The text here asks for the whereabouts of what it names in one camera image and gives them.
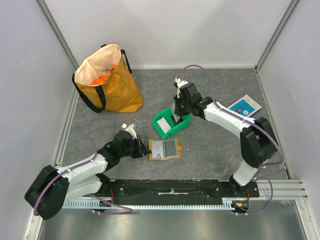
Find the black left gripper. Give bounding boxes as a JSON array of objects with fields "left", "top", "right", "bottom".
[{"left": 119, "top": 135, "right": 151, "bottom": 159}]

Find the white credit card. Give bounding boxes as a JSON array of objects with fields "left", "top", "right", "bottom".
[{"left": 151, "top": 140, "right": 165, "bottom": 159}]

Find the green plastic bin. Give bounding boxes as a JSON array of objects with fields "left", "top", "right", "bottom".
[{"left": 151, "top": 107, "right": 193, "bottom": 140}]

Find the orange leather card holder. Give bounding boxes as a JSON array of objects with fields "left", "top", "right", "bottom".
[{"left": 148, "top": 138, "right": 183, "bottom": 161}]

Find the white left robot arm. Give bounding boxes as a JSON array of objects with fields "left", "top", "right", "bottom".
[{"left": 24, "top": 130, "right": 151, "bottom": 220}]

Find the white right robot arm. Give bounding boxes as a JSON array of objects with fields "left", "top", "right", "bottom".
[{"left": 172, "top": 78, "right": 284, "bottom": 197}]

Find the white card stack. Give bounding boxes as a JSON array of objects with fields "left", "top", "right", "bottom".
[{"left": 156, "top": 117, "right": 172, "bottom": 134}]

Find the blue white box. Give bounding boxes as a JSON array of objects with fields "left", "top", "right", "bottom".
[{"left": 228, "top": 94, "right": 262, "bottom": 117}]

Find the brown tote bag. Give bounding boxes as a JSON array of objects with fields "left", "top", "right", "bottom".
[{"left": 72, "top": 43, "right": 144, "bottom": 113}]

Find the orange snack packet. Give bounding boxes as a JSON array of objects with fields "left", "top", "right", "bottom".
[{"left": 91, "top": 64, "right": 118, "bottom": 86}]

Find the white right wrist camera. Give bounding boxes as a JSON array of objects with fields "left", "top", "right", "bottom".
[{"left": 174, "top": 77, "right": 188, "bottom": 98}]

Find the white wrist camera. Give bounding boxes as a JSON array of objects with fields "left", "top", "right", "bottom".
[
  {"left": 121, "top": 123, "right": 137, "bottom": 139},
  {"left": 174, "top": 77, "right": 188, "bottom": 98}
]

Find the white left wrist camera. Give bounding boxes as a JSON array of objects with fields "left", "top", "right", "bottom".
[{"left": 121, "top": 123, "right": 137, "bottom": 139}]

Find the white slotted cable duct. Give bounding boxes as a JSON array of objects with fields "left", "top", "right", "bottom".
[{"left": 62, "top": 197, "right": 249, "bottom": 211}]

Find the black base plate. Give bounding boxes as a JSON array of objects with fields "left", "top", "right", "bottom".
[{"left": 96, "top": 179, "right": 260, "bottom": 198}]

